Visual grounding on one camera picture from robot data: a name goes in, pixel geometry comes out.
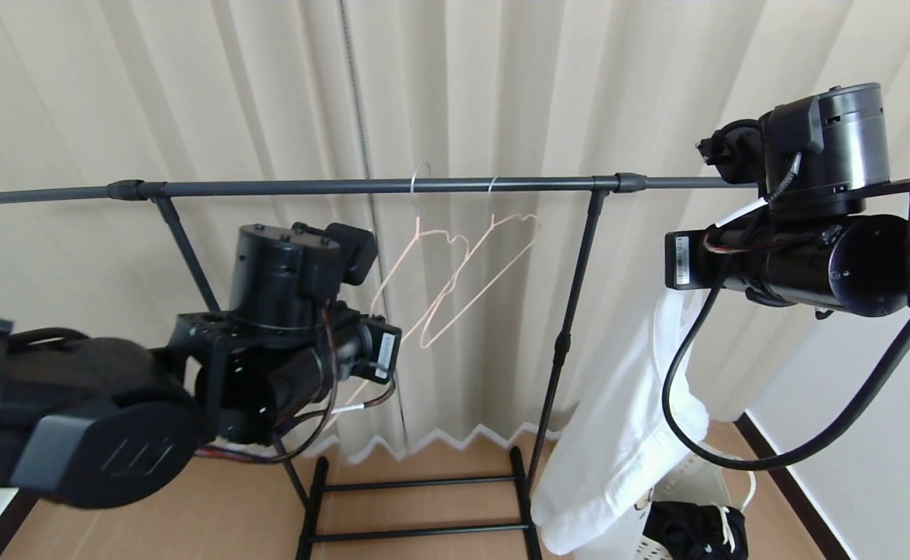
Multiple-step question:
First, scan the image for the black garment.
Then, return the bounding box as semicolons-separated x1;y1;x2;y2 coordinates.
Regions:
643;502;750;560

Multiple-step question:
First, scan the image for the white laundry basket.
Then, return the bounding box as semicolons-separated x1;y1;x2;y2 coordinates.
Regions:
634;447;758;560

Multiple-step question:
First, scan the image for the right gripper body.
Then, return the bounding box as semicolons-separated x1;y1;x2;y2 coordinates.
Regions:
663;214;910;318

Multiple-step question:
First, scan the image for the beige curtain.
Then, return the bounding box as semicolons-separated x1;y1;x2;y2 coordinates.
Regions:
0;0;910;464

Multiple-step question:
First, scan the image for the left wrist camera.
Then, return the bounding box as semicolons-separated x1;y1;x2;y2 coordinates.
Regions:
292;222;380;287

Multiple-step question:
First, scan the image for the pink clothes hanger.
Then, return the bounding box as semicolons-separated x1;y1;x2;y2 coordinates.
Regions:
366;163;473;351
420;176;541;351

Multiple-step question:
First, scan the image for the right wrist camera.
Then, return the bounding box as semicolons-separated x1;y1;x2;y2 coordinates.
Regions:
696;118;767;186

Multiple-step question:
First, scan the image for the black clothes rack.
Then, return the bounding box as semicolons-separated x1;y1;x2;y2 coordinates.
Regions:
0;173;736;560

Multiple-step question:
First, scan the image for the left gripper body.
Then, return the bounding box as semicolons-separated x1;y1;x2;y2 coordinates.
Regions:
194;315;403;446

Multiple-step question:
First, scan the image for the white printed t-shirt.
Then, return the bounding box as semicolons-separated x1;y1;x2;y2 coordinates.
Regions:
531;289;711;557

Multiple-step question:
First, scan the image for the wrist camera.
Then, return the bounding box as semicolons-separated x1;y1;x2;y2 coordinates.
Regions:
292;222;380;287
696;118;767;186

